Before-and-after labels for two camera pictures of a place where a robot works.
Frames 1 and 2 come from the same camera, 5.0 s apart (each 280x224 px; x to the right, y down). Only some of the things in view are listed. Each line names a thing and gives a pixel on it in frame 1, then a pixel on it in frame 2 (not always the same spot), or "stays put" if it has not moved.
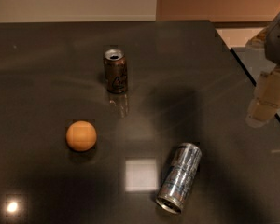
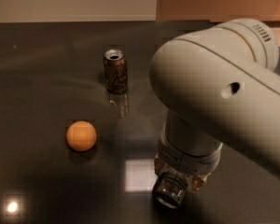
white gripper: [278, 45] → [186, 162]
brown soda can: [116, 71] stays put
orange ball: [81, 136] stays put
